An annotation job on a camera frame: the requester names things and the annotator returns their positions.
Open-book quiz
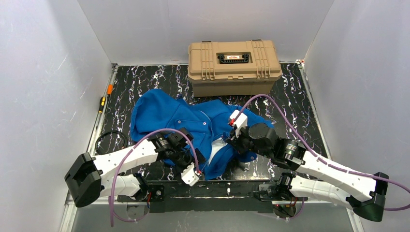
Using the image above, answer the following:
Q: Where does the blue zip jacket white lining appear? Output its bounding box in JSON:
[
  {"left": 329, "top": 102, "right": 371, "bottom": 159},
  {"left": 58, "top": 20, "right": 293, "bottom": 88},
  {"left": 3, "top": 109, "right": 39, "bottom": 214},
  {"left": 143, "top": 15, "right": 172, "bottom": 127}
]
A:
[{"left": 130, "top": 89, "right": 257, "bottom": 180}]

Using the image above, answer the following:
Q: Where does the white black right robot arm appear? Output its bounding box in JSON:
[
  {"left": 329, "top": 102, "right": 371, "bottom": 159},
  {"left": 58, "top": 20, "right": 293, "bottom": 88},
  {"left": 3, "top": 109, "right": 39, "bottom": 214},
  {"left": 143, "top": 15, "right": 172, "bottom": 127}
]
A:
[{"left": 226, "top": 122, "right": 389, "bottom": 222}]

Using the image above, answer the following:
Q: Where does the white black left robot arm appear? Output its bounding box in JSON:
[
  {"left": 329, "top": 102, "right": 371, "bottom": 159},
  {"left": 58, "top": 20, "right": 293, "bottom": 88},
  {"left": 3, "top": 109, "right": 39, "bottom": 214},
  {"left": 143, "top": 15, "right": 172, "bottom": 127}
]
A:
[{"left": 64, "top": 128, "right": 206, "bottom": 208}]

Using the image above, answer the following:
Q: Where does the tan plastic toolbox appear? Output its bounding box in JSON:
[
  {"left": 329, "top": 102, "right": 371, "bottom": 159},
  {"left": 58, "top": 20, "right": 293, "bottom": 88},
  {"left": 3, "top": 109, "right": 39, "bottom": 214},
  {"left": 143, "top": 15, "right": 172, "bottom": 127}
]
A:
[{"left": 188, "top": 40, "right": 282, "bottom": 97}]

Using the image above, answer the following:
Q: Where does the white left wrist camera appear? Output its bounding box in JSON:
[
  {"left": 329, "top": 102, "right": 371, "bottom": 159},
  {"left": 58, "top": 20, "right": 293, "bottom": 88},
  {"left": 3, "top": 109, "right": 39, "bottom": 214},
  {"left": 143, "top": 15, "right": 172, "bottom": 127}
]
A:
[{"left": 181, "top": 163, "right": 202, "bottom": 187}]

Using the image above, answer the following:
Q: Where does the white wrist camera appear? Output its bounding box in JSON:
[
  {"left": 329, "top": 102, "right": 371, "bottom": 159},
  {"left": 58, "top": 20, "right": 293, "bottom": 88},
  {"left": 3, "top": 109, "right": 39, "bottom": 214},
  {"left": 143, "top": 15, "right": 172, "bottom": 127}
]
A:
[
  {"left": 181, "top": 163, "right": 202, "bottom": 187},
  {"left": 228, "top": 110, "right": 248, "bottom": 138}
]

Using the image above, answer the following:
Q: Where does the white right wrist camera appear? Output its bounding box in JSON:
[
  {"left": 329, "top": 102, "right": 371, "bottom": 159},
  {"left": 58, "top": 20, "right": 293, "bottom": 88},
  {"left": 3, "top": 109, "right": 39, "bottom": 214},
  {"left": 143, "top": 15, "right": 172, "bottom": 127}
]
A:
[{"left": 228, "top": 110, "right": 248, "bottom": 138}]

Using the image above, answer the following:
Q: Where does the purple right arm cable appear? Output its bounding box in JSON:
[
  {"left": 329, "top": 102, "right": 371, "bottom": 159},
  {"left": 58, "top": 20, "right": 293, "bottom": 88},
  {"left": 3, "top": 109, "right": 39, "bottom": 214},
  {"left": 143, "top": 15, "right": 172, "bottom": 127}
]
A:
[{"left": 234, "top": 93, "right": 410, "bottom": 212}]

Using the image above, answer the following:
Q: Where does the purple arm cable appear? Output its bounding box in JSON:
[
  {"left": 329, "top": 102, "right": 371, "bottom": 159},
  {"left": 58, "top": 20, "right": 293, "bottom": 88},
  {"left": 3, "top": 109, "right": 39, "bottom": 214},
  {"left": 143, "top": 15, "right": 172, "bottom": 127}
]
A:
[
  {"left": 108, "top": 128, "right": 201, "bottom": 228},
  {"left": 234, "top": 93, "right": 410, "bottom": 212}
]

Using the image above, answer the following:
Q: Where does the black cable bundle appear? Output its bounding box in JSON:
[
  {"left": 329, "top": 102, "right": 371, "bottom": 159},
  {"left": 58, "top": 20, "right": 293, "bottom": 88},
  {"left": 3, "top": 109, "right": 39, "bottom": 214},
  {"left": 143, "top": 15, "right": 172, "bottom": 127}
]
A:
[{"left": 94, "top": 130, "right": 130, "bottom": 156}]

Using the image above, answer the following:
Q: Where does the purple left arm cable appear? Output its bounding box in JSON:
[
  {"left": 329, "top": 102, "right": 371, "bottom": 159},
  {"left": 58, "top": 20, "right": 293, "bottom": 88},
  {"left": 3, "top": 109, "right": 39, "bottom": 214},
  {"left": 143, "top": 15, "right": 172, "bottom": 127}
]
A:
[{"left": 108, "top": 128, "right": 201, "bottom": 228}]

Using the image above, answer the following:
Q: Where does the yellow black handled screwdriver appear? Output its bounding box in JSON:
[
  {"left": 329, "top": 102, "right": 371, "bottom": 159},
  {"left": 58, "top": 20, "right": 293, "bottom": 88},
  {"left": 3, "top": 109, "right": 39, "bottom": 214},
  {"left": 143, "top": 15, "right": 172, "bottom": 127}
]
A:
[{"left": 98, "top": 97, "right": 106, "bottom": 114}]

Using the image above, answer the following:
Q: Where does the orange handled screwdriver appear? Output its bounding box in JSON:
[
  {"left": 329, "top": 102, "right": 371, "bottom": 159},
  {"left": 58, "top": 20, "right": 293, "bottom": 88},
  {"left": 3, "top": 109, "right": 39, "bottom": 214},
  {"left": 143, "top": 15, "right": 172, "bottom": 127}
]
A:
[{"left": 107, "top": 84, "right": 113, "bottom": 95}]

